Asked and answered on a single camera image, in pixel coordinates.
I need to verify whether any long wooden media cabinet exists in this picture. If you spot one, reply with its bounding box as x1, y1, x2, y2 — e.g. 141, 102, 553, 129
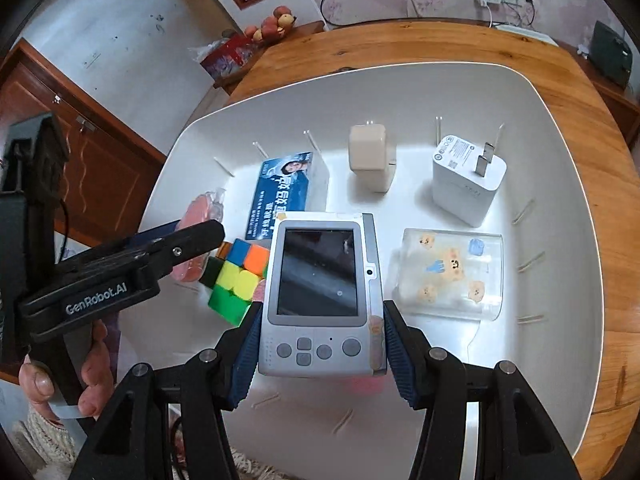
560, 40, 640, 136

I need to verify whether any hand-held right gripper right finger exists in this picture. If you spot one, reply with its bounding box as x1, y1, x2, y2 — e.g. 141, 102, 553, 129
382, 300, 576, 480

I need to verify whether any clear case with bear stickers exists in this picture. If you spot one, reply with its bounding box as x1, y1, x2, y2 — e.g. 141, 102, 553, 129
395, 227, 503, 322

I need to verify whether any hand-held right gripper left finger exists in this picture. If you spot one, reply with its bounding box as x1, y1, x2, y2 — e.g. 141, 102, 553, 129
82, 302, 263, 480

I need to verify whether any white plastic tray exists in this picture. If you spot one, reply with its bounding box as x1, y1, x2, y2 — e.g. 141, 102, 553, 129
137, 62, 601, 468

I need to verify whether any white charging cable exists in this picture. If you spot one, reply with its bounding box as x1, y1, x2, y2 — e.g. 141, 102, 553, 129
475, 0, 501, 28

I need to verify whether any black speaker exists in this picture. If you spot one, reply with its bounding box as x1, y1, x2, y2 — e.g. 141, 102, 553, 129
591, 21, 633, 86

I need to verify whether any silver handheld screen device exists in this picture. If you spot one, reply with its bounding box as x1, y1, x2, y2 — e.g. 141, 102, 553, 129
257, 212, 388, 378

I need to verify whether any pile of red-yellow fruits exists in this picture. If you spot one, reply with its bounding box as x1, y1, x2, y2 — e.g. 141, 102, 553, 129
252, 6, 297, 42

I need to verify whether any colourful puzzle cube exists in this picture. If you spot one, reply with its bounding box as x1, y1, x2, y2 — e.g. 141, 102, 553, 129
200, 238, 271, 326

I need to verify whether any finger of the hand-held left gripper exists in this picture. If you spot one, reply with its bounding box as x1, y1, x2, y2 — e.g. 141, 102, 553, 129
125, 221, 182, 250
60, 220, 226, 281

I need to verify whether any blue dental floss box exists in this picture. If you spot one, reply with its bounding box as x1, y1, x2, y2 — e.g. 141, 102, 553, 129
245, 151, 332, 241

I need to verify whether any brown wooden door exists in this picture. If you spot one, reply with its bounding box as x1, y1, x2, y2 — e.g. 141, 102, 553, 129
0, 40, 168, 261

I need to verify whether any person's left forearm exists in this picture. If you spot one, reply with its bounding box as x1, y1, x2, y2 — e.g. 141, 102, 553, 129
7, 402, 88, 476

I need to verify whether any white router box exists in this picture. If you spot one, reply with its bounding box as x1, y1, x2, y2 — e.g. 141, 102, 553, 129
497, 23, 557, 46

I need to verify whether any person's left hand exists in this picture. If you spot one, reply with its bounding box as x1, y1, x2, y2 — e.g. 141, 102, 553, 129
20, 320, 121, 421

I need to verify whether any cream charger block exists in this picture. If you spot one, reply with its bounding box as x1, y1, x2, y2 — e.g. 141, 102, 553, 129
348, 120, 398, 193

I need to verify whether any red printed box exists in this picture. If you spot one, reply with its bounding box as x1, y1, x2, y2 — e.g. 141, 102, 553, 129
200, 36, 263, 81

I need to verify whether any white charger plug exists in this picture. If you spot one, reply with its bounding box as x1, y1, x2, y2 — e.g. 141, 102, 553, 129
431, 125, 508, 228

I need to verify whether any pink round container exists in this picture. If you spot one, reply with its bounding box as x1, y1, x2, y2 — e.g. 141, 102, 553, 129
170, 187, 226, 286

